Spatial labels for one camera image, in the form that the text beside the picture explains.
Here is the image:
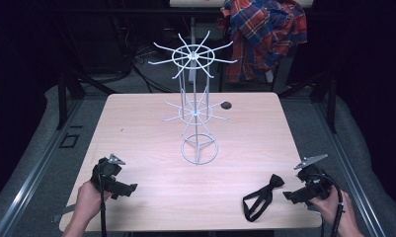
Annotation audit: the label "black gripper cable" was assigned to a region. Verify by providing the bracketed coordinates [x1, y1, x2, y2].
[312, 172, 346, 237]
[97, 162, 109, 237]

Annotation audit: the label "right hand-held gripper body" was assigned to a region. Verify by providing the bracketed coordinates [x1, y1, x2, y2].
[292, 153, 335, 202]

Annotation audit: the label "aluminium floor rail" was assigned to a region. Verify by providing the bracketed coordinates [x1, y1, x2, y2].
[0, 98, 85, 237]
[312, 98, 387, 237]

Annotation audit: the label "red blue plaid shirt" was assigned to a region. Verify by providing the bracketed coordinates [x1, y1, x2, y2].
[217, 0, 308, 84]

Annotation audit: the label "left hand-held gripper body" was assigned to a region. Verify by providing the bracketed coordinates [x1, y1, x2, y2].
[89, 153, 126, 199]

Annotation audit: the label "black floor cables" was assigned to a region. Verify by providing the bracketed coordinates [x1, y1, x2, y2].
[129, 45, 180, 95]

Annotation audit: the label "black bow tie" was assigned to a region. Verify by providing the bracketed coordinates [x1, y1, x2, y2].
[242, 173, 285, 223]

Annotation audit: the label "person's left hand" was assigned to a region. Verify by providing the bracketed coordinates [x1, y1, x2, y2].
[74, 180, 114, 225]

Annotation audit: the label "white wire hook rack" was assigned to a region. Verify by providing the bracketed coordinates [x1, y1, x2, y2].
[147, 30, 238, 166]

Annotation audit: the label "black metal frame stand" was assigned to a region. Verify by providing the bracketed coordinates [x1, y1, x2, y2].
[54, 63, 119, 131]
[277, 65, 339, 134]

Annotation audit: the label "person's right hand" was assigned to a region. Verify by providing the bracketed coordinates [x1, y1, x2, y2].
[307, 189, 356, 233]

